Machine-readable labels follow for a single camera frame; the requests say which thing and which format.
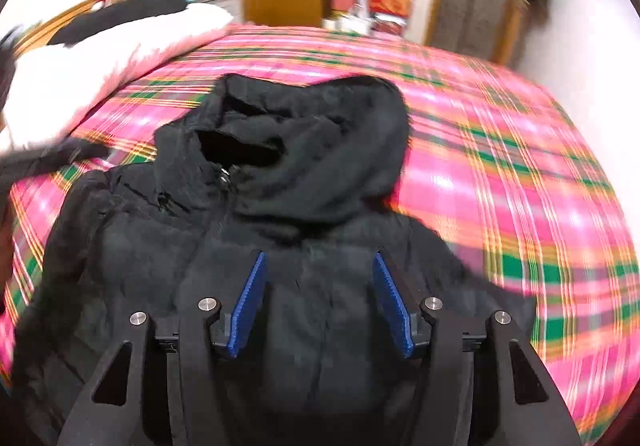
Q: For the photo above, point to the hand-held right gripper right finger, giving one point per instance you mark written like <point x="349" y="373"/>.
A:
<point x="392" y="306"/>

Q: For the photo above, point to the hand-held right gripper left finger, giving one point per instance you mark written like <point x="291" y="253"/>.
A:
<point x="247" y="306"/>

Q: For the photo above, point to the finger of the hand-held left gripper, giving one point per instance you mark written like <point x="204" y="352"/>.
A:
<point x="50" y="157"/>

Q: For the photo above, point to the black hooded puffer jacket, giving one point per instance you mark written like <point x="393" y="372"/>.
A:
<point x="300" y="166"/>

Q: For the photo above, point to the white pink fluffy coat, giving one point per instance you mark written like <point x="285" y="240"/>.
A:
<point x="75" y="71"/>

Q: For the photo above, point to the pink green plaid bedsheet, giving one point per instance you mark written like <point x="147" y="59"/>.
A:
<point x="500" y="186"/>

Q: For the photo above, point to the black cloth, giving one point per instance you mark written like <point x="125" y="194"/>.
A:
<point x="125" y="14"/>

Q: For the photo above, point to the white nightstand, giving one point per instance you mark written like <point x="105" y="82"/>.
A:
<point x="220" y="1"/>

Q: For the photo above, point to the red gift box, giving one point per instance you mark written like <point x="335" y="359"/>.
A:
<point x="390" y="6"/>

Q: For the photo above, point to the pink plastic container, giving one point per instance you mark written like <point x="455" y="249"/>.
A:
<point x="342" y="2"/>

